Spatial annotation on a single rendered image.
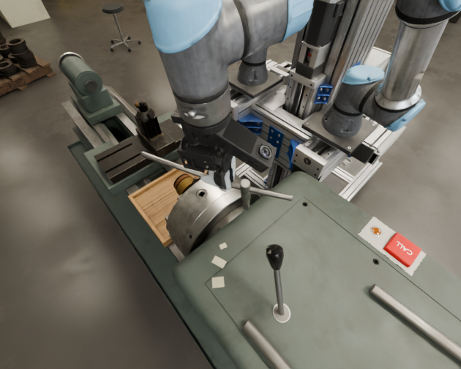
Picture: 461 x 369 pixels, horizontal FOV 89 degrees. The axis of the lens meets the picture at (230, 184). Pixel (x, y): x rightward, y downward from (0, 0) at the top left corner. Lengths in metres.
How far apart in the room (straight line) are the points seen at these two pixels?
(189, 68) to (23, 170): 2.89
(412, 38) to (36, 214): 2.64
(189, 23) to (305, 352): 0.55
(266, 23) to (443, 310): 0.64
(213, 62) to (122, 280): 1.85
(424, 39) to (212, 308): 0.72
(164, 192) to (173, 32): 0.94
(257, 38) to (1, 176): 3.02
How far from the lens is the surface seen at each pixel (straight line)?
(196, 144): 0.41
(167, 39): 0.27
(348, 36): 1.14
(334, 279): 0.61
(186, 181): 0.86
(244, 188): 0.49
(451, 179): 3.10
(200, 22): 0.27
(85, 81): 1.58
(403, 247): 0.70
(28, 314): 2.27
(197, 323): 1.28
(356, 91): 0.95
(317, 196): 0.70
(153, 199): 1.14
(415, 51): 0.73
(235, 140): 0.37
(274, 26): 0.32
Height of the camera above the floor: 1.80
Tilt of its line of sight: 54 degrees down
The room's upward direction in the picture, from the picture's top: straight up
